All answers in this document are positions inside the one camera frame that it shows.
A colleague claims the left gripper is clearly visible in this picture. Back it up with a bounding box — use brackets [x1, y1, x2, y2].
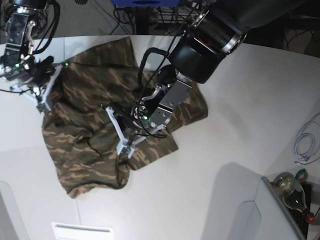
[105, 82, 192, 158]

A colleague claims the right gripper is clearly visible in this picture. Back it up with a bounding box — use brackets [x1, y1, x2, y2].
[0, 55, 69, 113]

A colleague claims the camouflage t-shirt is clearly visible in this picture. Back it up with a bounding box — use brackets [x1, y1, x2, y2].
[42, 37, 209, 199]

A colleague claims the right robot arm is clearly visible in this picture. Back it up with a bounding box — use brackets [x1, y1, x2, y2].
[0, 0, 65, 113]

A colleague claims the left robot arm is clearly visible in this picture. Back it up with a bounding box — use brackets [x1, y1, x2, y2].
[105, 0, 303, 157]

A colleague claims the white label plate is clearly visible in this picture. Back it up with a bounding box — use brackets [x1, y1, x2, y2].
[51, 222, 115, 240]

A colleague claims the green tape roll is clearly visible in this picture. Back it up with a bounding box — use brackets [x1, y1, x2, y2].
[295, 168, 309, 183]

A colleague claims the light blue coiled cable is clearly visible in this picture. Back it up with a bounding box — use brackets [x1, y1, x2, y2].
[292, 113, 320, 165]

